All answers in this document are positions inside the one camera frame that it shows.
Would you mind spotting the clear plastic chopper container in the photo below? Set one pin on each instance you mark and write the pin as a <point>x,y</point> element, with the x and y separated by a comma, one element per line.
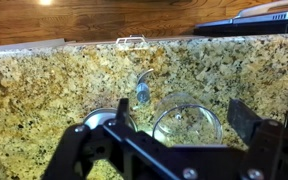
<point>182,120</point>

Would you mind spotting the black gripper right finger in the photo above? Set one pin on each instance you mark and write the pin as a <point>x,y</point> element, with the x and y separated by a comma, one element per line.
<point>242,119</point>

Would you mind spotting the stainless steel gas stove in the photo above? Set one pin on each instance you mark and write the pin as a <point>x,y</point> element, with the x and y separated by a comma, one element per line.
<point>269,18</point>

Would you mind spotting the grey metal dome cover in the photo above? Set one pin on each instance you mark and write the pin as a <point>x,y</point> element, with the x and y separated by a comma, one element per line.
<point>101,115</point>

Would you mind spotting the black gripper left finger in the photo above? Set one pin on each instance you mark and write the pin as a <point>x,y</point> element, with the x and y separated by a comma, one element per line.
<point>123,111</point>

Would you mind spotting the grey chopper blade slicer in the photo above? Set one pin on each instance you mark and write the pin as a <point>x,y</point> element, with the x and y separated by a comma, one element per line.
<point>142,89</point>

